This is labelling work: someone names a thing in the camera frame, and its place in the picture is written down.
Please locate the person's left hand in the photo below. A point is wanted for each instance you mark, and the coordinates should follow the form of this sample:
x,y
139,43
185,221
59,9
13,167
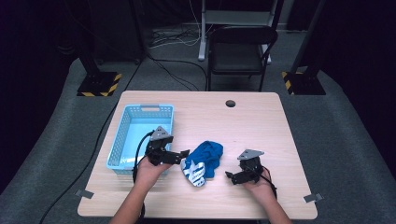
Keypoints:
x,y
149,172

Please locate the grey tape piece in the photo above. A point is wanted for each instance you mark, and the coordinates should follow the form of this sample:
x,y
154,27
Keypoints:
x,y
84,193
313,198

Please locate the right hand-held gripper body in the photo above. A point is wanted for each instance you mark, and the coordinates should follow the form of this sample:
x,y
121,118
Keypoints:
x,y
250,166

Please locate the dark cabinet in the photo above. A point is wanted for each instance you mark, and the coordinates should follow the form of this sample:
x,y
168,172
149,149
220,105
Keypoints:
x,y
118,31

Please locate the white metal desk frame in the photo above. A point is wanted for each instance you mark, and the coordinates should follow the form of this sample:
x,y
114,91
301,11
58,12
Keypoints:
x,y
204,37

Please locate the black stand with striped base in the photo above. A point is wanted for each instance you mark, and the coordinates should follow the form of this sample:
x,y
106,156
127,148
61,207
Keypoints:
x,y
303,82
98,82

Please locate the light blue plastic basket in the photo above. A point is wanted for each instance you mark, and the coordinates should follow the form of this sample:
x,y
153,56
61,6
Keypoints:
x,y
134,130

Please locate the blue garment with white print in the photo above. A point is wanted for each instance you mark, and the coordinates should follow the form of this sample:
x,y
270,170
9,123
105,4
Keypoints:
x,y
205,161

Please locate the black folding chair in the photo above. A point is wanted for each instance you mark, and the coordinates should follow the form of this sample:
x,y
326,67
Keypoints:
x,y
239,53

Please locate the person's right hand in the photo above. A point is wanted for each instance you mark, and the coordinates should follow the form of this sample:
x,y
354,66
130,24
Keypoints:
x,y
260,188

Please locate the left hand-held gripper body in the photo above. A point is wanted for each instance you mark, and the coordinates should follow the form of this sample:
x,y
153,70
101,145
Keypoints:
x,y
158,144

